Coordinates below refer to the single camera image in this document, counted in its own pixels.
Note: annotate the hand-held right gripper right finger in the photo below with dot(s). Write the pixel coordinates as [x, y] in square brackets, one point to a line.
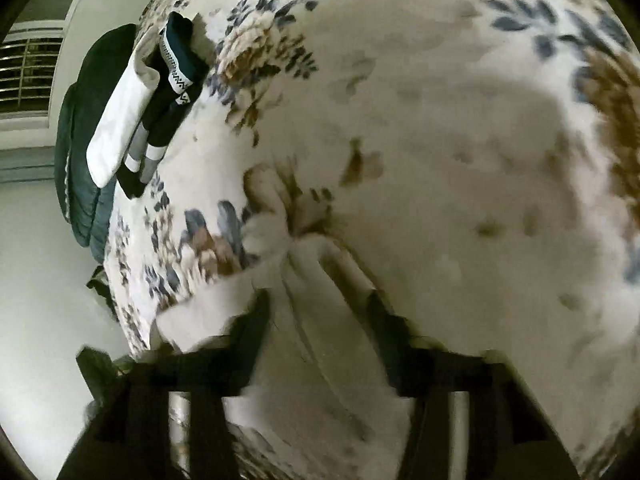
[383, 321]

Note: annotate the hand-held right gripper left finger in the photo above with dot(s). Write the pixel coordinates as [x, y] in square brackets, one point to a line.
[251, 321]

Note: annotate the small white garment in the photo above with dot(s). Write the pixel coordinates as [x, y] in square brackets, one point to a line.
[320, 340]

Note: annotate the dark cloth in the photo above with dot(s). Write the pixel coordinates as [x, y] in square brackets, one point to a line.
[102, 287]

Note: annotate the floral print blanket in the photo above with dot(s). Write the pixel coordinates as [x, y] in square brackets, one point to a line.
[425, 135]

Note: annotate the dark teal quilted pillow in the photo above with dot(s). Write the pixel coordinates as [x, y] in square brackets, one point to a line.
[80, 160]

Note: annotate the folded white cloth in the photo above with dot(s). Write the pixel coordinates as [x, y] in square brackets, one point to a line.
[117, 125]

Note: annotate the navy patterned sock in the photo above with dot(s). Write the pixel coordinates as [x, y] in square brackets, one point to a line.
[175, 85]

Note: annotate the window blinds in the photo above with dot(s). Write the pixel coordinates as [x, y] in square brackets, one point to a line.
[27, 77]

